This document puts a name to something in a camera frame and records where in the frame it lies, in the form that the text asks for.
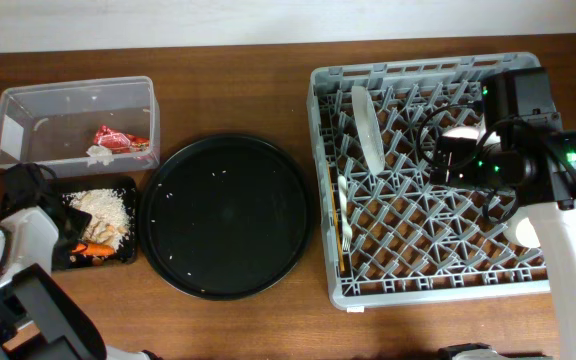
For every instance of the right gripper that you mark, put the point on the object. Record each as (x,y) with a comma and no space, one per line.
(459,172)

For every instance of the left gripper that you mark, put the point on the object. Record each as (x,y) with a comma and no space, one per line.
(81,221)

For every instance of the orange carrot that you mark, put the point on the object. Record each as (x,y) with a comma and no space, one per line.
(93,249)

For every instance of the peanut shells and rice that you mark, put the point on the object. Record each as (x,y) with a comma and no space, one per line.
(109,223)

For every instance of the red snack wrapper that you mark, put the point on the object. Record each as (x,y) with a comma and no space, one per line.
(119,142)

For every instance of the cream cup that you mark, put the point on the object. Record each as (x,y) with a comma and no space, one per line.
(520,231)

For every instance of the grey plate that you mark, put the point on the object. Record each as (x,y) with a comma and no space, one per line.
(368,129)

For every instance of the grey dishwasher rack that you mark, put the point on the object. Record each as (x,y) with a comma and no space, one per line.
(413,242)

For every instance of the wooden chopstick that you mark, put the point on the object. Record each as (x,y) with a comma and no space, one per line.
(338,237)

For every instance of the white plastic fork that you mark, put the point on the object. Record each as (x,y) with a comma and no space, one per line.
(346,228)

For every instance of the pink bowl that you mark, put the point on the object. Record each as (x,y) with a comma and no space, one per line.
(467,135)

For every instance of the walnut piece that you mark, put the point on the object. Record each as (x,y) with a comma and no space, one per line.
(97,261)

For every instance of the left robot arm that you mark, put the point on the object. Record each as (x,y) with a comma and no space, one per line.
(38,320)

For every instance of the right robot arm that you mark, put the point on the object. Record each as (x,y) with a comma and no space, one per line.
(523,149)

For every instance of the black rectangular bin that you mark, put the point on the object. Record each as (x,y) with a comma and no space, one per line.
(128,250)

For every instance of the white tissue scrap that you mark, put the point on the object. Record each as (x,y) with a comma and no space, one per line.
(99,155)

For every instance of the clear plastic bin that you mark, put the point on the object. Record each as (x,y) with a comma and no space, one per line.
(54,124)

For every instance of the round black tray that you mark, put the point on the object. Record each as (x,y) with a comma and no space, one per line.
(226,217)

